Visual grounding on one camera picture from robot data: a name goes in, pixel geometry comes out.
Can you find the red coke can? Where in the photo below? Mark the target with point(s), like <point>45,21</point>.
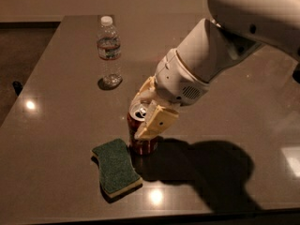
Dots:
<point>135,117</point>

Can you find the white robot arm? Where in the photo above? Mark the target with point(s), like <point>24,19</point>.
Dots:
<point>237,29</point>

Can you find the clear plastic water bottle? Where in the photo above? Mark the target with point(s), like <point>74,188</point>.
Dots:
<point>109,51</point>

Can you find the black chair wheel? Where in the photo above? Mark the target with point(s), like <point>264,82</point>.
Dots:
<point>18,87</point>

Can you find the green and yellow sponge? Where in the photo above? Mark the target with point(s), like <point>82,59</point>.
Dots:
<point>117,176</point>

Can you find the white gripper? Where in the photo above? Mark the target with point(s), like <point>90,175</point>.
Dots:
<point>178,80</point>

